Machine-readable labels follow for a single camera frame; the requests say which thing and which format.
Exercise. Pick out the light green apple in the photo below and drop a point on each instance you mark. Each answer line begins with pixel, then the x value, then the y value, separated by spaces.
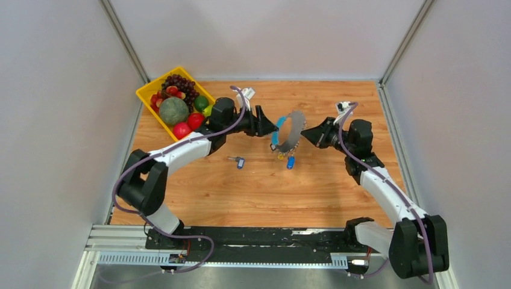
pixel 207 111

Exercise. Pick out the green melon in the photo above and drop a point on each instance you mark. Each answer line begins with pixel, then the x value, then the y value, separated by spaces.
pixel 173 111

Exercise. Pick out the loose key blue tag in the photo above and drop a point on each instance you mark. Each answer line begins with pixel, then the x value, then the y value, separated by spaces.
pixel 240 162

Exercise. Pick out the metal key plate blue handle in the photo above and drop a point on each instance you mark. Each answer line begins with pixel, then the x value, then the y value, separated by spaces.
pixel 298 122

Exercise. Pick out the red pink apple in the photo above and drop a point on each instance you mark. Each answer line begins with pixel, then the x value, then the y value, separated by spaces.
pixel 181 130

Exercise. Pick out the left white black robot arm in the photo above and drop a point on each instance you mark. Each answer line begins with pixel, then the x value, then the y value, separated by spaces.
pixel 142 183

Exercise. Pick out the dark purple grape bunch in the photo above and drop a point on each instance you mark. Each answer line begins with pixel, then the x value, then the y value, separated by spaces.
pixel 178 86

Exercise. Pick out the dark green lime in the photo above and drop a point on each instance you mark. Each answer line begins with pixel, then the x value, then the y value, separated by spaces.
pixel 201 103

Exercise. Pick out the yellow plastic fruit basket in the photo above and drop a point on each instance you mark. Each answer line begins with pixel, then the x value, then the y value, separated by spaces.
pixel 144 93

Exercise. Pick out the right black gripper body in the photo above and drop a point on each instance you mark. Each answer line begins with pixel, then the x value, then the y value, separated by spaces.
pixel 331 137

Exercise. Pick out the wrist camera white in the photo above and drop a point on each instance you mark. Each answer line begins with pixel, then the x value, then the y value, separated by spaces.
pixel 344 111
pixel 244 98

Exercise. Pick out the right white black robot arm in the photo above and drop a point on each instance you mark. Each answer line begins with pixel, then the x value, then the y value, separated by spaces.
pixel 418 243

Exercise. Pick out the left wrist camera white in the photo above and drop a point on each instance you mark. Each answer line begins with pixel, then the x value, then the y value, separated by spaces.
pixel 244 98

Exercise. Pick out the key with blue tag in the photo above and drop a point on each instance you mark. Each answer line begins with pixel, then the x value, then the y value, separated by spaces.
pixel 290 162

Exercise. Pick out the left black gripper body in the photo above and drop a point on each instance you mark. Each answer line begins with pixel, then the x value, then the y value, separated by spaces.
pixel 247 124

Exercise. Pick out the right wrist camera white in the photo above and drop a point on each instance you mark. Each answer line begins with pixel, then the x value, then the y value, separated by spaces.
pixel 344 111

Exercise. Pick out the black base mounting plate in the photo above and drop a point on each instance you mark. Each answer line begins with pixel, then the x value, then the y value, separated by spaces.
pixel 264 246

